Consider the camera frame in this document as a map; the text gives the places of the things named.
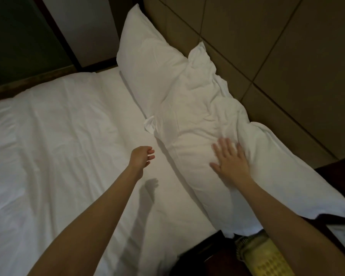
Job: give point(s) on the person's right hand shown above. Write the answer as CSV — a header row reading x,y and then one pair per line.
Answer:
x,y
233,165

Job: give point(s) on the person's left hand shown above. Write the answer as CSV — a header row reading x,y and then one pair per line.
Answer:
x,y
141,159

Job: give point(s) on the white sheeted bed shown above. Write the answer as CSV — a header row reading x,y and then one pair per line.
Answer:
x,y
166,181

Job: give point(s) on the white pillow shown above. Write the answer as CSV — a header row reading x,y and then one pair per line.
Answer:
x,y
195,112
146,60

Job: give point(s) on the person's left forearm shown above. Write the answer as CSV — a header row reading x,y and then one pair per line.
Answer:
x,y
89,227

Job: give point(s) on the white duvet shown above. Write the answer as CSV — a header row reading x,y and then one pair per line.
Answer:
x,y
40,155

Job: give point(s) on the tan padded headboard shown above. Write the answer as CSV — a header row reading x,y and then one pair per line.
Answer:
x,y
290,54

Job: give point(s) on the dark green glass panel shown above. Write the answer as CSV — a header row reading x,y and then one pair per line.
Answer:
x,y
17,40

